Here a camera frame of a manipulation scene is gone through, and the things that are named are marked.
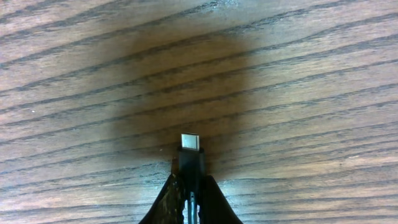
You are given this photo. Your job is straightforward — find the black USB-C charging cable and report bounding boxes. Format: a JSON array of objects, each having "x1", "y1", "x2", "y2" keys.
[{"x1": 177, "y1": 133, "x2": 206, "y2": 224}]

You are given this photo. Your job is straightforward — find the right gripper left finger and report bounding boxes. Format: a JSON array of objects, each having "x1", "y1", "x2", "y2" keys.
[{"x1": 139, "y1": 174, "x2": 185, "y2": 224}]

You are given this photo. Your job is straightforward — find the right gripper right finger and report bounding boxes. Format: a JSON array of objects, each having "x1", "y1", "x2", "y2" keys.
[{"x1": 199, "y1": 175, "x2": 243, "y2": 224}]

